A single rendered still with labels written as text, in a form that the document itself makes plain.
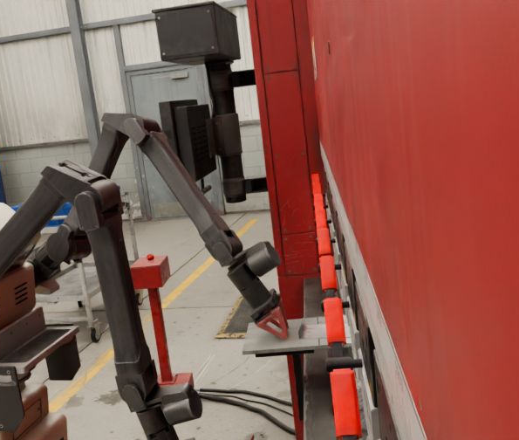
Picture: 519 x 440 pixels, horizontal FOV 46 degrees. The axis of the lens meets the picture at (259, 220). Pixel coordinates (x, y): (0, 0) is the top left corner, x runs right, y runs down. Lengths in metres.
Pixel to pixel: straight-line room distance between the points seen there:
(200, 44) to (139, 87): 6.63
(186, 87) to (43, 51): 2.26
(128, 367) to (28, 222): 0.33
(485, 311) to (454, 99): 0.06
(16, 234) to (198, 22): 1.43
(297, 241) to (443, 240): 2.12
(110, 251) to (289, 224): 1.24
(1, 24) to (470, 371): 10.05
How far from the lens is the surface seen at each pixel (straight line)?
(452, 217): 0.19
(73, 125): 9.58
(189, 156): 2.48
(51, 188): 1.17
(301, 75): 2.26
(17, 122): 10.10
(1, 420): 1.59
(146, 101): 9.02
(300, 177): 2.28
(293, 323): 1.57
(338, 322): 0.74
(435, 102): 0.20
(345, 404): 0.56
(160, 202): 9.12
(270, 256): 1.41
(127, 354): 1.23
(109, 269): 1.17
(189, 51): 2.46
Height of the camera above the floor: 1.56
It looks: 11 degrees down
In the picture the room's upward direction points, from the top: 7 degrees counter-clockwise
